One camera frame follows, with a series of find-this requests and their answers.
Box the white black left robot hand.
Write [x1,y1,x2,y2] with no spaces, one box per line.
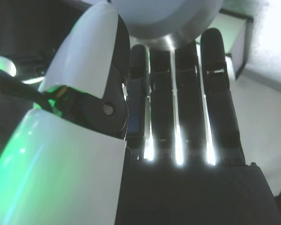
[0,2,281,225]

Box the white grey tape measure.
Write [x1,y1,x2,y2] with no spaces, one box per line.
[109,0,225,51]

